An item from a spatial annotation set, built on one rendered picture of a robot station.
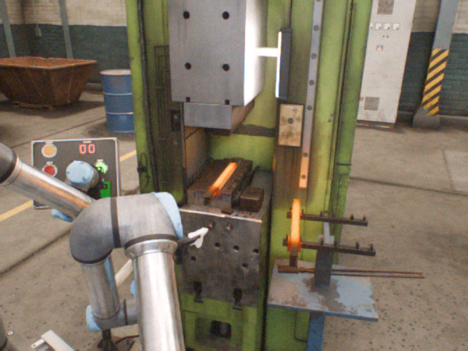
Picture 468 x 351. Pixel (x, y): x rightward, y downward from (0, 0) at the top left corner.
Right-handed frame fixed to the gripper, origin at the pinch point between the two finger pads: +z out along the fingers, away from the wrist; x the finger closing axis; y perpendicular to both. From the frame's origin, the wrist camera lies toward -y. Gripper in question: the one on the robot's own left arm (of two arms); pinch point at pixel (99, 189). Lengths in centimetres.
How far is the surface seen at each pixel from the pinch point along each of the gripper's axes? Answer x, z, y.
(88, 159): 4.9, 5.2, 13.7
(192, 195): -37.6, 7.3, -4.2
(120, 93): 37, 409, 187
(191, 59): -39, -22, 45
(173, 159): -30.6, 18.8, 14.2
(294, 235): -71, -28, -24
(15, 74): 236, 560, 281
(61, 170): 15.4, 5.2, 9.6
